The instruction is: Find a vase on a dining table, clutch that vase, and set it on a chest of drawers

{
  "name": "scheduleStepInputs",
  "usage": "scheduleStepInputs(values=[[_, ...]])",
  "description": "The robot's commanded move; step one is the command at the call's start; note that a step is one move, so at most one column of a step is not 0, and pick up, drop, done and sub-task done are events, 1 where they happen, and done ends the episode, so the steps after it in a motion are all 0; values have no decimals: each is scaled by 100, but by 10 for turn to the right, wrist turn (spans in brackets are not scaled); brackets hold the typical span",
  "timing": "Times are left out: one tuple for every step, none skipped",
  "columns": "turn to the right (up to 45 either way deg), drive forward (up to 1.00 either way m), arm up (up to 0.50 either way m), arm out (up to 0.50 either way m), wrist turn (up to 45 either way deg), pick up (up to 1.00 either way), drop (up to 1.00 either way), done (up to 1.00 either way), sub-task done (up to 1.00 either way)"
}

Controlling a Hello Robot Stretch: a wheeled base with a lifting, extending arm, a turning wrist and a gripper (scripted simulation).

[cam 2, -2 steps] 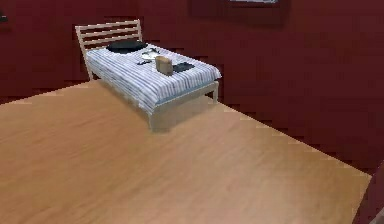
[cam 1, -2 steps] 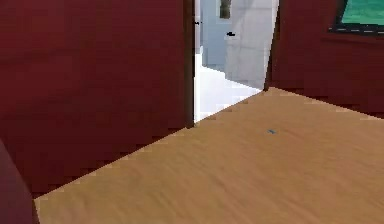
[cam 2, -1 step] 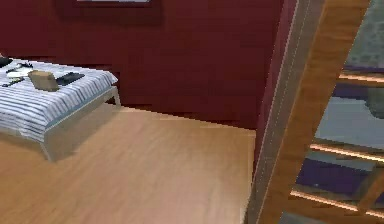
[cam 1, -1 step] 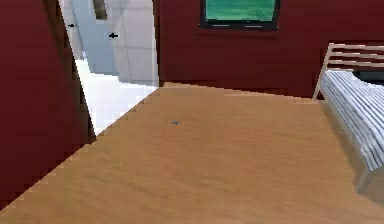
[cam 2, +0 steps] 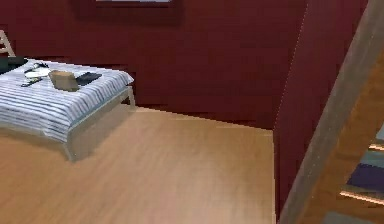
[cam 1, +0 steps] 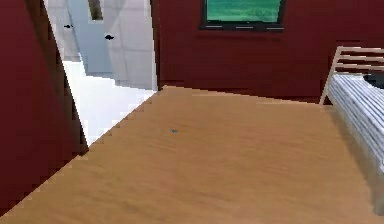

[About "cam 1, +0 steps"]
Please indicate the pale grey room door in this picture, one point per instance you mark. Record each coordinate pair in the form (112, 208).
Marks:
(91, 40)

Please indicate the wooden bed with striped cover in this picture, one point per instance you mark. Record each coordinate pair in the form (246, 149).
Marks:
(360, 100)

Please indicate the dark pillow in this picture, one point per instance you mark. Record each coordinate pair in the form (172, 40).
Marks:
(376, 80)

